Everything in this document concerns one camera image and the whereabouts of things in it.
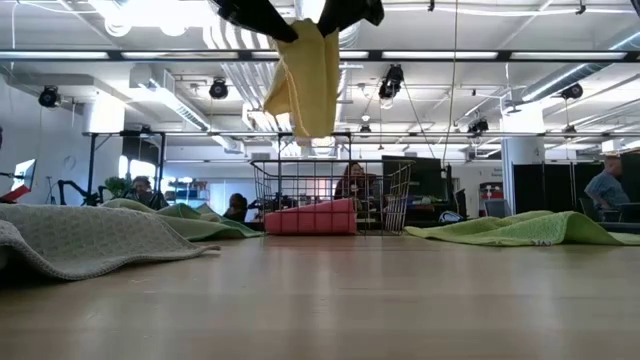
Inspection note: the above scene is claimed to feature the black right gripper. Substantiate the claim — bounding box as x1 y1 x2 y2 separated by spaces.
317 0 386 38

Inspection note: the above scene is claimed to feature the yellow microfiber towel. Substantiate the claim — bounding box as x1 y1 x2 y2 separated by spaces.
263 18 341 147

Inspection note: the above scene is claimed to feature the pink microfiber towel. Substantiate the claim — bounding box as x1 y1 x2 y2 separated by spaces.
263 198 359 236

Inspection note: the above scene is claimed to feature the pale sage teal-edged towel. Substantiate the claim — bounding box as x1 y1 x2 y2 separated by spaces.
102 198 265 242

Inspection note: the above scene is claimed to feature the grey microfiber towel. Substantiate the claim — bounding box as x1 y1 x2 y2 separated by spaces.
0 203 221 282

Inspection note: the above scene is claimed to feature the lime green microfiber towel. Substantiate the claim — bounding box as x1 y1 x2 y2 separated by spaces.
403 209 640 247

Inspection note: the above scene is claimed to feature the black beam with light strips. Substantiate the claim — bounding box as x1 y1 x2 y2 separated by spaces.
0 48 640 64

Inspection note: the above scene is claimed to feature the person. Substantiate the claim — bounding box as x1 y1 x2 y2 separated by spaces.
583 155 632 221
123 175 169 210
333 162 381 211
223 192 250 224

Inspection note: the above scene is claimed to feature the black metal rack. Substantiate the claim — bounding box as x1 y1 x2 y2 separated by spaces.
82 130 167 207

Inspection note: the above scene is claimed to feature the large black screen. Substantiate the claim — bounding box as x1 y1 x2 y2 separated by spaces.
382 155 444 211

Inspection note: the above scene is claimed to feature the shelf with blue items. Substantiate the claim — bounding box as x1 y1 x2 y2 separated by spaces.
167 177 211 204

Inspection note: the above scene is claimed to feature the green leafy plant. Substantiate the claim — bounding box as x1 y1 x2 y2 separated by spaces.
103 175 132 200

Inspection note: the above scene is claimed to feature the red and white sign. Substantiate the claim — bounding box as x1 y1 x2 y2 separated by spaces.
478 182 504 204

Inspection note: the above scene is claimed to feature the black partition panel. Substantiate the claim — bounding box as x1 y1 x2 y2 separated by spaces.
512 160 606 215

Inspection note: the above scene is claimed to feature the tilted computer screen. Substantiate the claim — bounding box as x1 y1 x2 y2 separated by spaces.
9 158 39 192

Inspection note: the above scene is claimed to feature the red flat object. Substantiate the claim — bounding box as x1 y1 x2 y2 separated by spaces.
0 184 32 205

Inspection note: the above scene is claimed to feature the black office chair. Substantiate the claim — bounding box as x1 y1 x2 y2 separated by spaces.
578 197 640 231

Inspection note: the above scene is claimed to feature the long thin black rail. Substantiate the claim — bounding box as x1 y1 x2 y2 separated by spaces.
164 130 640 139

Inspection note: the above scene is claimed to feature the wire mesh basket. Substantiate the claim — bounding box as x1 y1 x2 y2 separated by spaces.
249 158 416 237

